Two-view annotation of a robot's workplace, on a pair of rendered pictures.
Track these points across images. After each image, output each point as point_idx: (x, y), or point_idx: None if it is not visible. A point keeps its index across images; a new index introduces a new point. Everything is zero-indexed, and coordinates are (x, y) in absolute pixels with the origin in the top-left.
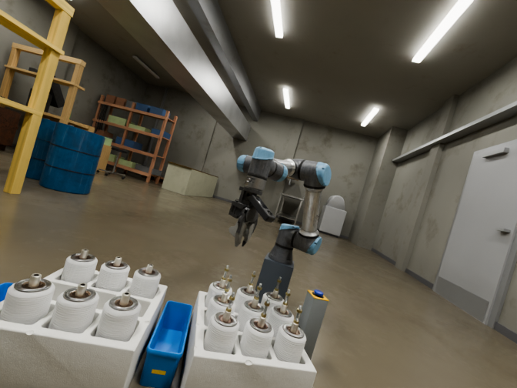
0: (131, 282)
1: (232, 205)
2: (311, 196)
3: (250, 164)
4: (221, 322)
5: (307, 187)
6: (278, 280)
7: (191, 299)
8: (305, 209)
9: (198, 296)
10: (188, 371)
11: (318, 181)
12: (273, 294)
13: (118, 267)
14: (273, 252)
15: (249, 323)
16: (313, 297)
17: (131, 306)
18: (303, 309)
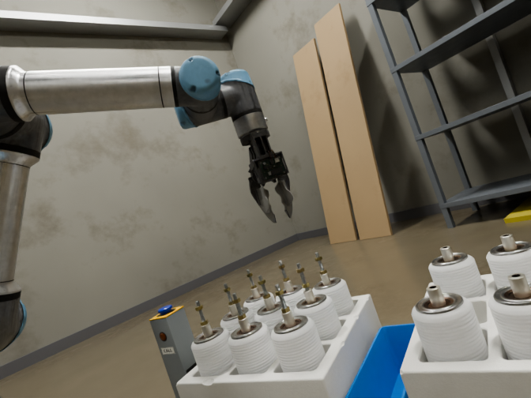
0: (494, 354)
1: (281, 158)
2: (28, 179)
3: (255, 95)
4: (335, 279)
5: (33, 155)
6: (201, 306)
7: None
8: (15, 216)
9: (331, 362)
10: (376, 317)
11: (47, 140)
12: (211, 329)
13: (510, 287)
14: None
15: (301, 289)
16: (181, 308)
17: (437, 259)
18: (179, 343)
